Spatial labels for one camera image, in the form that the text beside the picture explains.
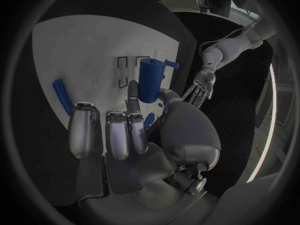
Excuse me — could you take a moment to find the large blue cylinder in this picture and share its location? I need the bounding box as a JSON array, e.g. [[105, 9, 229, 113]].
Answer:
[[137, 58, 168, 104]]

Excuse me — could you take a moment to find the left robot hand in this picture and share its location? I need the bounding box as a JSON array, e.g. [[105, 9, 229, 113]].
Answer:
[[181, 67, 217, 110]]

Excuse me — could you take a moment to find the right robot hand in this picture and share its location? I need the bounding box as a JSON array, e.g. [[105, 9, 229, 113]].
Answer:
[[67, 79, 223, 225]]

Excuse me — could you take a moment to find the white task board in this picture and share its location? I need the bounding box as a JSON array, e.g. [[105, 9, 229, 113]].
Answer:
[[31, 14, 182, 131]]

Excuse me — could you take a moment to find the long blue bar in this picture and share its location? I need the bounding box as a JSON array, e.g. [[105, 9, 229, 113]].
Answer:
[[51, 78, 76, 117]]

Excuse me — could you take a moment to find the blue gear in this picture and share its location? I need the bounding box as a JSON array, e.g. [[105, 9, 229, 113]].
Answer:
[[144, 112, 156, 131]]

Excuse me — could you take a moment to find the white cable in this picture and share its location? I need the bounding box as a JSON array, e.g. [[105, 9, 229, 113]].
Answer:
[[198, 27, 247, 60]]

